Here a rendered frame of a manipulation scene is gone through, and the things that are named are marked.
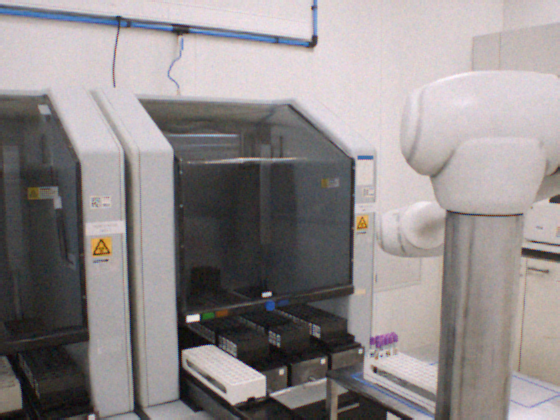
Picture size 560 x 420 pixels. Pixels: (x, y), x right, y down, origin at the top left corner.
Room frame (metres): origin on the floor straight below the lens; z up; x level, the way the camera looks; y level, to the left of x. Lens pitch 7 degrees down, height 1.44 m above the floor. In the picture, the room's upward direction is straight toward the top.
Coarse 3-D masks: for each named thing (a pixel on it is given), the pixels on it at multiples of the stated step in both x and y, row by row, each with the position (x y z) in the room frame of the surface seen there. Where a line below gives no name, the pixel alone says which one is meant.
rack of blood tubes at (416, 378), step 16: (368, 368) 1.47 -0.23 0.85; (384, 368) 1.42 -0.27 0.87; (400, 368) 1.40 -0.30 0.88; (416, 368) 1.40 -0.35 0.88; (432, 368) 1.40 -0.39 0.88; (384, 384) 1.41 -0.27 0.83; (400, 384) 1.42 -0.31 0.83; (416, 384) 1.32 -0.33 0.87; (432, 384) 1.30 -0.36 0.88; (416, 400) 1.32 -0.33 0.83; (432, 400) 1.32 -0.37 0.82
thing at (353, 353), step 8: (320, 344) 1.77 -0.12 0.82; (336, 344) 1.80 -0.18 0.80; (344, 344) 1.76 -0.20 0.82; (352, 344) 1.77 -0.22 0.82; (360, 344) 1.78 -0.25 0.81; (328, 352) 1.73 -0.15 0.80; (336, 352) 1.72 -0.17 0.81; (344, 352) 1.73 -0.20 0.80; (352, 352) 1.75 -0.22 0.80; (360, 352) 1.77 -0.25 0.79; (328, 360) 1.72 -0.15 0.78; (336, 360) 1.71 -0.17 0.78; (344, 360) 1.73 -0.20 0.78; (352, 360) 1.75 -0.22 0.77; (360, 360) 1.77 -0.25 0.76; (336, 368) 1.71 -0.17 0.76
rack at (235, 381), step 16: (192, 352) 1.56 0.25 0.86; (208, 352) 1.56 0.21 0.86; (224, 352) 1.56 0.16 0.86; (192, 368) 1.53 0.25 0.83; (208, 368) 1.44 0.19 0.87; (224, 368) 1.44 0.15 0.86; (240, 368) 1.44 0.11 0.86; (208, 384) 1.43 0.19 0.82; (224, 384) 1.36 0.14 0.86; (240, 384) 1.34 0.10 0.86; (256, 384) 1.36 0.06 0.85; (240, 400) 1.34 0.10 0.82
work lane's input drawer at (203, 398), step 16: (192, 384) 1.47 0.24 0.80; (208, 400) 1.39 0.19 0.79; (224, 400) 1.35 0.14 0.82; (256, 400) 1.35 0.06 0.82; (272, 400) 1.36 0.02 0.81; (224, 416) 1.32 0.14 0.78; (240, 416) 1.28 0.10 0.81; (256, 416) 1.29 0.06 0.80; (272, 416) 1.29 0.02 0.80; (288, 416) 1.29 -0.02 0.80
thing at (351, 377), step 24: (432, 360) 1.61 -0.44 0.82; (336, 384) 1.52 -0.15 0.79; (360, 384) 1.44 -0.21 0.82; (528, 384) 1.42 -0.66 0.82; (552, 384) 1.41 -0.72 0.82; (336, 408) 1.52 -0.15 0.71; (384, 408) 1.33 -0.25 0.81; (408, 408) 1.29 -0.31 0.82; (528, 408) 1.28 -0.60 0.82; (552, 408) 1.28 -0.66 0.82
